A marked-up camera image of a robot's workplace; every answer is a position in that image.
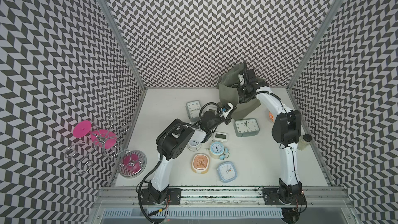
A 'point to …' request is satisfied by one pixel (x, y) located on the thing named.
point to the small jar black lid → (304, 141)
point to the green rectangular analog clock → (245, 127)
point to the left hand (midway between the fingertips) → (235, 107)
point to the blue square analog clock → (226, 171)
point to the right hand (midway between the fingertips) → (240, 90)
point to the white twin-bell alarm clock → (194, 145)
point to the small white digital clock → (220, 136)
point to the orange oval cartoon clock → (200, 163)
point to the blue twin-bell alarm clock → (217, 150)
